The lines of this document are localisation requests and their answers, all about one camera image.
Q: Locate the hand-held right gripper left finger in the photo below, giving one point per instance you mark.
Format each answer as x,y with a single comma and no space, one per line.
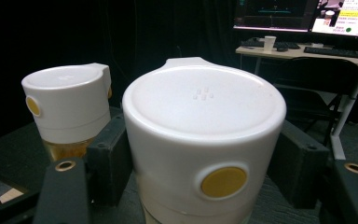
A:
108,161

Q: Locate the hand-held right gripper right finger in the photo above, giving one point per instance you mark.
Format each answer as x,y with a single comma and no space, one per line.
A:
298,168

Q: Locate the white lid glass jar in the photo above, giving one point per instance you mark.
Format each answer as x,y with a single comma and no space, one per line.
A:
199,124
71,102

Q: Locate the black metal rack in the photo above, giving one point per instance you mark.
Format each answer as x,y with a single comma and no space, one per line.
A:
12,149

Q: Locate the white leg desk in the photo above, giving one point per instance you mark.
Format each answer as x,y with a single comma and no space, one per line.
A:
348,102

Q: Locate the black chair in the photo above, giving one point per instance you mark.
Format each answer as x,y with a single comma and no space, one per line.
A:
317,81

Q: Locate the black keyboard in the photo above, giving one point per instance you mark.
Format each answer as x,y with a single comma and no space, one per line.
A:
254,43
338,52

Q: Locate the white paper cup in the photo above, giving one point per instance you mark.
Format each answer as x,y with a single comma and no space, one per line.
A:
269,43

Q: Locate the dark screen monitor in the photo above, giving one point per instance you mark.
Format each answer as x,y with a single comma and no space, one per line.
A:
273,14

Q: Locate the bright screen monitor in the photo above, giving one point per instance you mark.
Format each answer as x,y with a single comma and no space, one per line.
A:
351,15

